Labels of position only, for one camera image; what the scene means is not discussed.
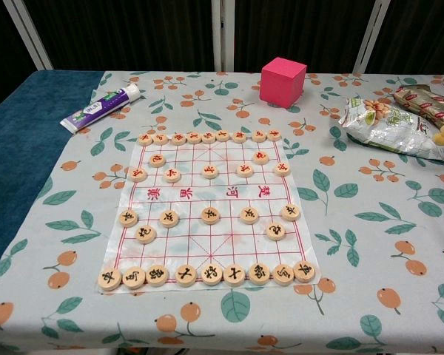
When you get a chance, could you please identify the black cannon wooden chess piece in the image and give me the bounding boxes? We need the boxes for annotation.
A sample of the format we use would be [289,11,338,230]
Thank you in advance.
[135,225,158,245]
[265,222,286,242]

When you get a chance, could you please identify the black soldier wooden chess piece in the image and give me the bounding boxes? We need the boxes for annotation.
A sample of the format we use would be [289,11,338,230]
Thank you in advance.
[280,203,301,222]
[239,206,260,225]
[118,209,139,228]
[159,209,181,228]
[201,206,222,226]

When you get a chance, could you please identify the red cannon wooden chess piece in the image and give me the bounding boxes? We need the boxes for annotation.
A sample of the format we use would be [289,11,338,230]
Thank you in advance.
[252,149,271,166]
[148,152,167,169]

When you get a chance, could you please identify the Chinese chess board sheet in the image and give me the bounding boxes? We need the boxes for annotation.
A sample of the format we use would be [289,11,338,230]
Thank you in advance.
[97,137,323,296]

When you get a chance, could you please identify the black general wooden chess piece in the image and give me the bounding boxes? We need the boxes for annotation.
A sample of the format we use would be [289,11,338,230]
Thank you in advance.
[201,264,223,287]

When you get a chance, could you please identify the black advisor wooden chess piece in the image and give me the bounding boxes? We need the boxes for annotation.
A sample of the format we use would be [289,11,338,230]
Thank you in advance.
[223,265,247,287]
[175,265,198,288]

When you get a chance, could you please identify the black elephant wooden chess piece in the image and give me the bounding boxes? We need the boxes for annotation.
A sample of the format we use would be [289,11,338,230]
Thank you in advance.
[146,265,170,288]
[248,264,272,286]

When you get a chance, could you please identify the black horse wooden chess piece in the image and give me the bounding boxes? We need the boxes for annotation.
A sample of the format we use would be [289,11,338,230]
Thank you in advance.
[121,266,147,288]
[272,263,296,286]

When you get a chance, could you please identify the black chariot wooden chess piece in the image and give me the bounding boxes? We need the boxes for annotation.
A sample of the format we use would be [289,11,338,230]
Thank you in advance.
[292,260,316,284]
[97,268,122,291]

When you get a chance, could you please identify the pink cube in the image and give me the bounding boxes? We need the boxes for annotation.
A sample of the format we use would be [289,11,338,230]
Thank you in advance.
[259,57,307,109]

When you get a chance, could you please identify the white purple toothpaste tube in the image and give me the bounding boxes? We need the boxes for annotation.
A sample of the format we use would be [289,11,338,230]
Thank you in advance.
[59,83,140,133]

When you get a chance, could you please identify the floral orange fruit tablecloth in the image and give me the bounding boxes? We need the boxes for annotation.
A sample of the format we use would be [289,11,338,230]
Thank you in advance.
[0,70,444,355]

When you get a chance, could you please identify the black pleated curtain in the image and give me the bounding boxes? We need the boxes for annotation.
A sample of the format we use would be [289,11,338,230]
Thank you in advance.
[0,0,444,75]

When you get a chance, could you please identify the green white peanut snack bag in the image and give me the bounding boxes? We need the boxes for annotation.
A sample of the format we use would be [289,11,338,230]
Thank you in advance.
[338,96,444,163]

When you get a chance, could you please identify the dark blue table cloth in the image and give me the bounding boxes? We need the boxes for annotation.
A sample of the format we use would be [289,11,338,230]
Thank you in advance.
[0,70,105,289]

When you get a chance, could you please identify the gold red snack bag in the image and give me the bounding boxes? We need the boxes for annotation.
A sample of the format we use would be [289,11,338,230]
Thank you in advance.
[393,84,444,131]

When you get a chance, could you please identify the white partition frame post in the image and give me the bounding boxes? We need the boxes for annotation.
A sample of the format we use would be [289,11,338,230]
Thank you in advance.
[212,0,236,72]
[2,0,55,71]
[352,0,394,74]

